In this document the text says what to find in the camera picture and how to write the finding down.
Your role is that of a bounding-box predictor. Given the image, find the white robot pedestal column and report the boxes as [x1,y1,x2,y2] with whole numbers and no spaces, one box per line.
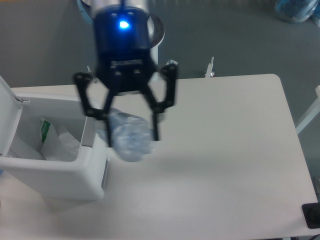
[147,13,166,82]

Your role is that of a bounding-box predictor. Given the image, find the white frame post right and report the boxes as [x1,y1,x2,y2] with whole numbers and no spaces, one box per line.
[295,85,320,135]

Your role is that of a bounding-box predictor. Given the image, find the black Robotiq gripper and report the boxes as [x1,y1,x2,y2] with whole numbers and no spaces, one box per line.
[73,6,178,147]

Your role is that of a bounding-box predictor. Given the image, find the black device at table edge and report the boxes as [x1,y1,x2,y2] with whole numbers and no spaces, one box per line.
[301,202,320,229]

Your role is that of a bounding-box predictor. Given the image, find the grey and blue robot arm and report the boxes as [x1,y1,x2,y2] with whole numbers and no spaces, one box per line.
[73,0,178,147]

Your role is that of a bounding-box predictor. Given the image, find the white trash can with lid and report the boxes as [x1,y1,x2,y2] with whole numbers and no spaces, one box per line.
[0,80,109,200]

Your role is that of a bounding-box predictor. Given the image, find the white pedestal base frame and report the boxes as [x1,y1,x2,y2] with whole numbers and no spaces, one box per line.
[86,56,216,84]

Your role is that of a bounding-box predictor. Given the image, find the white plastic packaging bag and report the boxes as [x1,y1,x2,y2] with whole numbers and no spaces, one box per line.
[8,117,80,162]

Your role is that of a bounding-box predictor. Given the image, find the blue plastic bag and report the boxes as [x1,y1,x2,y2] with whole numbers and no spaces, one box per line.
[274,0,320,24]

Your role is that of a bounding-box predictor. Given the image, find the clear crushed plastic bottle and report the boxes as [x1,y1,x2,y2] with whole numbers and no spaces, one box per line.
[94,108,155,162]

